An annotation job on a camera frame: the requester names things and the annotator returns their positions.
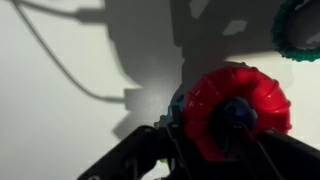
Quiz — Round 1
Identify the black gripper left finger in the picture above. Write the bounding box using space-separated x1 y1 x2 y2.
78 124 214 180

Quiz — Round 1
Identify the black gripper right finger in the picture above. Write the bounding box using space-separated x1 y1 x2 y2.
219 123 320 180

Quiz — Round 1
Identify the red ribbed ring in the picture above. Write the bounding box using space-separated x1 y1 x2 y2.
181 64 294 163

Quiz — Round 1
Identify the dark green thin ring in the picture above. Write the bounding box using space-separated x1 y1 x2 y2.
271 0 320 63

